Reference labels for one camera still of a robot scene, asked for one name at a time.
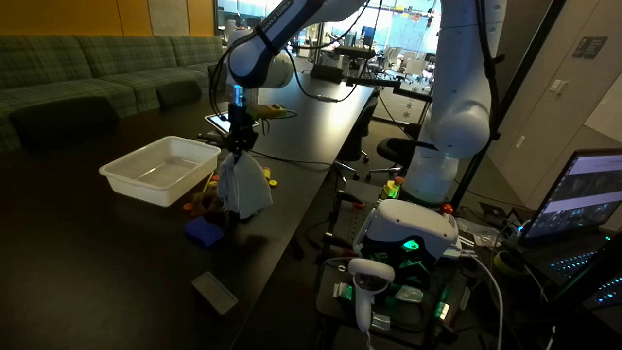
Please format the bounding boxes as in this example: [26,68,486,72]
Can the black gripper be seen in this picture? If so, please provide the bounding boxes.
[228,95,261,161]

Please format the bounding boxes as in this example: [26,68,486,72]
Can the white fluffy cloth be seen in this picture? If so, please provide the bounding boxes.
[216,150,276,222]

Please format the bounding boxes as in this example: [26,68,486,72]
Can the small yellow round toy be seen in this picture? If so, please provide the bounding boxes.
[261,167,282,190]

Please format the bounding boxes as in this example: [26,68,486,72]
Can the blue foam block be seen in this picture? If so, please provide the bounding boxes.
[183,216,228,251]

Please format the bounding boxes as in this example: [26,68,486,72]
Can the light gray foam block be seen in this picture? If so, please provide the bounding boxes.
[191,268,241,317]

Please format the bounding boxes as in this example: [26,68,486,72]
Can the white plastic container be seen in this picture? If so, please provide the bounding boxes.
[98,132,224,210]

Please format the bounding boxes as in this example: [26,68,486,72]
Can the dark ottoman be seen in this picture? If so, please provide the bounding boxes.
[8,95,123,150]
[154,78,205,109]

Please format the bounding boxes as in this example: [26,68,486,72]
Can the black office chair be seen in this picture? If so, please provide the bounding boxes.
[374,134,424,175]

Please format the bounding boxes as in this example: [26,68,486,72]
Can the green yellow small device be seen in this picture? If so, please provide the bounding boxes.
[381,179,403,200]

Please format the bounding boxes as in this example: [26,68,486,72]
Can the green plaid sofa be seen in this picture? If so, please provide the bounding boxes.
[0,33,226,155]

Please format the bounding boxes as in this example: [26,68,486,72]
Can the white VR controller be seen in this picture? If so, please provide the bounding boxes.
[346,257,399,336]

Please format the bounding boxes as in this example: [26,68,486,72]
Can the black diagonal pole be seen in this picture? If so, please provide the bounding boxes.
[449,0,568,210]

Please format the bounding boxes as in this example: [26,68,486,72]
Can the open laptop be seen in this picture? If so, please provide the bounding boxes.
[516,148,622,313]

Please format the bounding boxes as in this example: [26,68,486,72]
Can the white cable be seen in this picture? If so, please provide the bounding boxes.
[463,253,510,350]

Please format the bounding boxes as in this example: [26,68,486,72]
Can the white light switch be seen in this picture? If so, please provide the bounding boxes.
[549,76,572,97]

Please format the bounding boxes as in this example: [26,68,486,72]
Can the gray wall sign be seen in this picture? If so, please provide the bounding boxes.
[572,33,613,60]

